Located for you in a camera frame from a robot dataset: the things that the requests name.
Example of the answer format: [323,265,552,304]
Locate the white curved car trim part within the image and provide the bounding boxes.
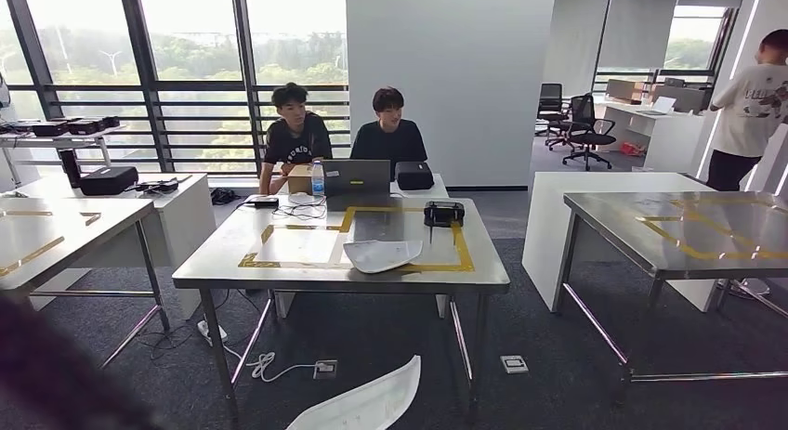
[285,355,423,430]

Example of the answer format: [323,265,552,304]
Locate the white flat car trim part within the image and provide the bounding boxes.
[342,239,424,275]

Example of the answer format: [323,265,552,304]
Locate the black case with yellow mark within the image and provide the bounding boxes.
[394,161,435,191]

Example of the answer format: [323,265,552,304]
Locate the grey laptop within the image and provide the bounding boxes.
[321,159,392,199]

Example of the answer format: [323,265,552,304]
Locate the black remote controller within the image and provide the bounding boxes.
[423,201,466,244]

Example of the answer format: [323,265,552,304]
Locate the person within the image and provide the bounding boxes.
[705,29,788,193]
[258,82,334,197]
[349,86,429,182]

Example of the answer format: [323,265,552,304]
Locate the brown cardboard box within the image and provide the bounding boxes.
[286,163,315,196]

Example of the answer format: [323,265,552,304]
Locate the black office chair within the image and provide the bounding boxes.
[561,93,617,172]
[535,82,564,139]

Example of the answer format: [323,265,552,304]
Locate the white cabinet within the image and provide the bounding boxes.
[12,171,217,320]

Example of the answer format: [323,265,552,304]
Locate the dark window railing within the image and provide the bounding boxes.
[0,0,352,177]

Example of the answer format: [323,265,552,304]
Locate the white floor power strip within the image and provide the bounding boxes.
[196,319,229,345]

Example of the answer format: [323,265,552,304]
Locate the silver laptop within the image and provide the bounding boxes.
[637,96,677,116]

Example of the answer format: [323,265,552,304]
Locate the white office desk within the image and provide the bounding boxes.
[594,100,709,173]

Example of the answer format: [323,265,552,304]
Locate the grey monitor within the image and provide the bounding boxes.
[652,84,709,113]

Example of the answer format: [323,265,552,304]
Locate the black upright speaker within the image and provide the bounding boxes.
[58,149,83,189]

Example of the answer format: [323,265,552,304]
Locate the black-topped barrier stanchion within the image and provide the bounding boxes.
[716,278,772,298]

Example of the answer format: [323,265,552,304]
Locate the tangled thin cables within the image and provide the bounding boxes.
[270,191,329,222]

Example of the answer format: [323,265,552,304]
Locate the white floor cable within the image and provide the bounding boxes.
[221,344,318,384]

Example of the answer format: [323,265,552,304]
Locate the black cabled device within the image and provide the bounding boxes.
[125,177,179,195]

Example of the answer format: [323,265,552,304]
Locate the white wire shelf table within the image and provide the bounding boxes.
[0,125,127,189]

